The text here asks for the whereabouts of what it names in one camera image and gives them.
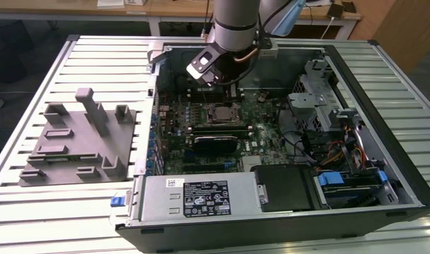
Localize silver chipset heatsink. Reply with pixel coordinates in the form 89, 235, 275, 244
241, 156, 263, 170

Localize silver CPU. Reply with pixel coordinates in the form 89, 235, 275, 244
213, 106, 237, 120

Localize black plastic shroud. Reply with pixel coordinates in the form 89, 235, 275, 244
252, 164, 317, 213

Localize silver drive cage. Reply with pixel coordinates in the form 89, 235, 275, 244
287, 59, 344, 133

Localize yellow orange power wires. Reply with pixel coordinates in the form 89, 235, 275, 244
316, 126, 364, 170

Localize black PC case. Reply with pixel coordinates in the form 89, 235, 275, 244
113, 39, 430, 253

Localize grey parts rack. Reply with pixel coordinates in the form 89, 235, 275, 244
16, 87, 137, 187

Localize silver power supply unit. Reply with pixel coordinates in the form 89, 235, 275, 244
128, 173, 271, 225

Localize black graphics card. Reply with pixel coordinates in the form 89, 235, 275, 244
192, 135, 239, 155

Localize RAM slot white clips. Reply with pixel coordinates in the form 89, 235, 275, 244
187, 95, 244, 99
192, 126, 253, 131
192, 132, 253, 137
187, 89, 244, 94

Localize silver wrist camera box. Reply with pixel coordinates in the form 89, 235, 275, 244
185, 45, 225, 87
256, 39, 279, 58

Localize black phone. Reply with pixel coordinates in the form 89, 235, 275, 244
325, 3, 345, 20

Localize blue case latch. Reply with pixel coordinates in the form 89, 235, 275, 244
109, 193, 125, 208

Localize wooden cabinet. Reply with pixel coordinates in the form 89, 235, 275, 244
349, 0, 430, 74

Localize CPU socket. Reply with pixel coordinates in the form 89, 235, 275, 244
205, 102, 244, 125

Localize green motherboard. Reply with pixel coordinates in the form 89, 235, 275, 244
153, 88, 309, 177

